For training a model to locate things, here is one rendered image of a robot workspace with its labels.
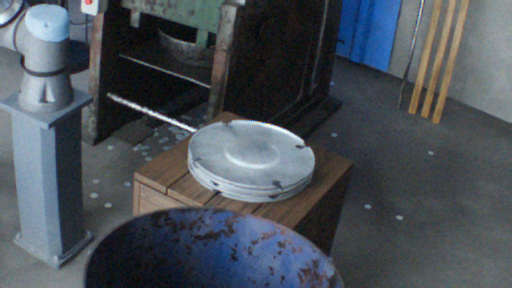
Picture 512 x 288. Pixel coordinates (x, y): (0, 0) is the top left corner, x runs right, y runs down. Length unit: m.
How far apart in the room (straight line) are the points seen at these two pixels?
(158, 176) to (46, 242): 0.42
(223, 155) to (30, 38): 0.54
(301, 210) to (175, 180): 0.28
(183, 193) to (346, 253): 0.65
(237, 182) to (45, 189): 0.49
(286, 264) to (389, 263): 0.77
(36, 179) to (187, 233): 0.54
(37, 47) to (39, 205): 0.42
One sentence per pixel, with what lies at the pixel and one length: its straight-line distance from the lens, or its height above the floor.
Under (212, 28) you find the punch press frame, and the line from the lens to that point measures 1.88.
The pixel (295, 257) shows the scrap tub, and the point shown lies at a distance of 1.16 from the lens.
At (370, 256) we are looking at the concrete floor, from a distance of 1.92.
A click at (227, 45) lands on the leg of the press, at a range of 1.79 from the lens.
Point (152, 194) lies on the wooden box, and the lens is 1.47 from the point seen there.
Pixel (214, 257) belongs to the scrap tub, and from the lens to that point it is 1.23.
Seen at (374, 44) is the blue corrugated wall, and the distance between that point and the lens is 3.16.
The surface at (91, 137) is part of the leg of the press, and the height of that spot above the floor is 0.03.
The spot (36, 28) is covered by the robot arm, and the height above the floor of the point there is 0.66.
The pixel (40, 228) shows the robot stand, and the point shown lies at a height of 0.11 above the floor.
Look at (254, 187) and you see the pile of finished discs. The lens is 1.40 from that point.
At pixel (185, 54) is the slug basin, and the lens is 2.07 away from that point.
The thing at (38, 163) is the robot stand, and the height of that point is 0.32.
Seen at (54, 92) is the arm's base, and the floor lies 0.50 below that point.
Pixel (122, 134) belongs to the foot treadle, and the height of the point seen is 0.16.
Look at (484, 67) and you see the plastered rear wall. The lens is 3.06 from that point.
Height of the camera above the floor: 1.16
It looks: 30 degrees down
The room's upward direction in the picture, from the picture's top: 9 degrees clockwise
